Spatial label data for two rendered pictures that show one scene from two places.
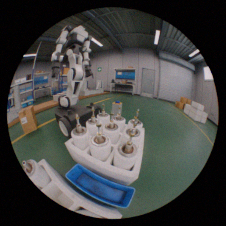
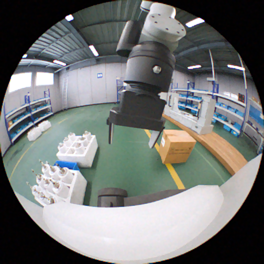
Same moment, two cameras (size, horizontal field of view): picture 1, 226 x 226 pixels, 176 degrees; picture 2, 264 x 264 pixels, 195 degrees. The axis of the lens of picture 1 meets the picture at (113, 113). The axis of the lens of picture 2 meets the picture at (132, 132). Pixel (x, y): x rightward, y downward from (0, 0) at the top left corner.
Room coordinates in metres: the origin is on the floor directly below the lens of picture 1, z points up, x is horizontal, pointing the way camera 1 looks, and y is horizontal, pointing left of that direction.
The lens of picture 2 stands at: (0.65, 0.48, 0.66)
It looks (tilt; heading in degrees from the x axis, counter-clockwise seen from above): 28 degrees down; 150
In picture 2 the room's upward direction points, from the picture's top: straight up
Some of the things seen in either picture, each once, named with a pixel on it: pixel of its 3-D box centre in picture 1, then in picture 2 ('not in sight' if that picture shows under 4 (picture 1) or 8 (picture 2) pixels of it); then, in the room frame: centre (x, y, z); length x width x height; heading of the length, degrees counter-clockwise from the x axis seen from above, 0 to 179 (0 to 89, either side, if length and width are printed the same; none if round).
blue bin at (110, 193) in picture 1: (98, 188); (66, 168); (0.04, 0.05, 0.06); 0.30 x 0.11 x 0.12; 67
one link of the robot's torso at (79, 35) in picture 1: (75, 38); not in sight; (0.80, 0.59, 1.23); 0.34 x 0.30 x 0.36; 158
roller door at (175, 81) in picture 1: (178, 83); not in sight; (3.83, -4.53, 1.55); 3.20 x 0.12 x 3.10; 68
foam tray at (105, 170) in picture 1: (110, 146); (59, 192); (0.32, 0.00, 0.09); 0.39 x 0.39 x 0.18; 68
